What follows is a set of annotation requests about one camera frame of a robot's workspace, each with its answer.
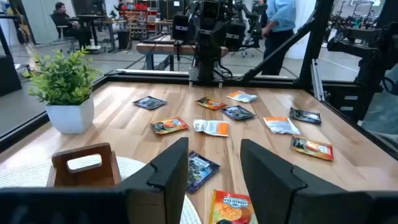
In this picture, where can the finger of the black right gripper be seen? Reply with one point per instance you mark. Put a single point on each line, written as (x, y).
(215, 46)
(202, 46)

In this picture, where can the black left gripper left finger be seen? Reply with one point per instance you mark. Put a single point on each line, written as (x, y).
(168, 174)

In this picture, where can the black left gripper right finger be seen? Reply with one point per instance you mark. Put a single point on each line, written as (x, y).
(270, 180)

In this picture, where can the dark blue tea bag packet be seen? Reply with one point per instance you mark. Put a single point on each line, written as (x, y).
(150, 102)
(237, 112)
(305, 115)
(202, 171)

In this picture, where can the orange fruit tea bag packet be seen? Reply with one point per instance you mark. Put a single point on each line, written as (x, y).
(211, 103)
(231, 208)
(169, 125)
(311, 148)

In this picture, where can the white and orange tea packet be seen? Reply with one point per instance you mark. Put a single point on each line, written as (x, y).
(242, 96)
(281, 125)
(211, 127)

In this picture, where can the wooden tea organizer box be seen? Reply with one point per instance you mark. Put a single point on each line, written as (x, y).
(105, 174)

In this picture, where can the wooden workbench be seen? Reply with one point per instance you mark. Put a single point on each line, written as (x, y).
(164, 48)

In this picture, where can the standing person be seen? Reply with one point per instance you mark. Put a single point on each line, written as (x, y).
(280, 31)

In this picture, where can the shelf with red bins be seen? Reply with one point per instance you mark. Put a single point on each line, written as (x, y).
(141, 7)

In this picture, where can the black waste bin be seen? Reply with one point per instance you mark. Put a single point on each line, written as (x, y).
(123, 40)

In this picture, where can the green plant in white pot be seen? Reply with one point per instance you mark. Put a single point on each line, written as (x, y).
(70, 116)

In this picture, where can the black desk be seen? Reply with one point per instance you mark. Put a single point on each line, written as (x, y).
(90, 17)

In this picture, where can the seated person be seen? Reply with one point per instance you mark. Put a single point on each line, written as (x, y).
(63, 23)

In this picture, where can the white round plate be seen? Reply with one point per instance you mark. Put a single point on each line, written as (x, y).
(18, 177)

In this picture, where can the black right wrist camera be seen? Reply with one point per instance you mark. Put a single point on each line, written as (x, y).
(210, 9)

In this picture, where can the silver aluminium rail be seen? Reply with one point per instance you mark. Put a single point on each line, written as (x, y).
(317, 81)

